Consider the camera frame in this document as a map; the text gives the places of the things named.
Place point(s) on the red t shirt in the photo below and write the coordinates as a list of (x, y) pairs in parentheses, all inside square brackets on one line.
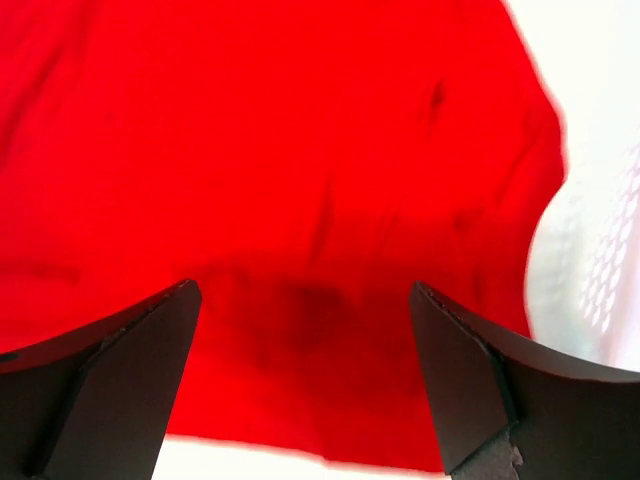
[(305, 162)]

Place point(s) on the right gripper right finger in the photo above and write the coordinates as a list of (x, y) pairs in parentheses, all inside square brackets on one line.
[(507, 407)]

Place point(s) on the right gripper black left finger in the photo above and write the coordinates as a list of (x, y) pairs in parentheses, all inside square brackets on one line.
[(94, 403)]

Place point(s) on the white plastic basket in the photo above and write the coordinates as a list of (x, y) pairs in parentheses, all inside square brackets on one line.
[(582, 285)]

